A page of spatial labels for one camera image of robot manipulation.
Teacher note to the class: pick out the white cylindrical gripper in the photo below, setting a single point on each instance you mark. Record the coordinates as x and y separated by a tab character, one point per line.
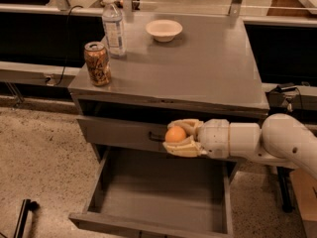
214	138

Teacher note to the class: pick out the orange fruit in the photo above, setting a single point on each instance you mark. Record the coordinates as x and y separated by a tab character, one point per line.
175	134

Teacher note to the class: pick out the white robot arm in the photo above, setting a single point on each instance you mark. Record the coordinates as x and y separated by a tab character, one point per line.
280	141

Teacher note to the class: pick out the grey metal drawer cabinet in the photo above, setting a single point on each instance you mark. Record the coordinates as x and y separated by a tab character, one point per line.
207	71

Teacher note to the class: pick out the open grey bottom drawer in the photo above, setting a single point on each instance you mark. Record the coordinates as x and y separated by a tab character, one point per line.
139	194

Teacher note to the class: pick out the grey middle drawer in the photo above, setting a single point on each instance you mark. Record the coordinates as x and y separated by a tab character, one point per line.
125	133

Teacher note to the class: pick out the black metal leg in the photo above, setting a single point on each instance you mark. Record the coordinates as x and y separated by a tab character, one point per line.
283	185

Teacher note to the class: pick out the white paper bowl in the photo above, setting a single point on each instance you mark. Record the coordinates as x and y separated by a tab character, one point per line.
163	30

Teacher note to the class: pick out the patterned drink can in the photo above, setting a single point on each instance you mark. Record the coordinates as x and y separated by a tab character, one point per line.
97	62

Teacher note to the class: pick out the brown cardboard box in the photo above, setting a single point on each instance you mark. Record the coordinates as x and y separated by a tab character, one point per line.
305	189

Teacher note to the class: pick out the clear plastic water bottle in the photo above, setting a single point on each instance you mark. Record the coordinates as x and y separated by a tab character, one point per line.
113	25

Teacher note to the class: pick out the black handle bottom left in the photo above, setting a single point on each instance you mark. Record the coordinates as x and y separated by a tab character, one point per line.
27	207

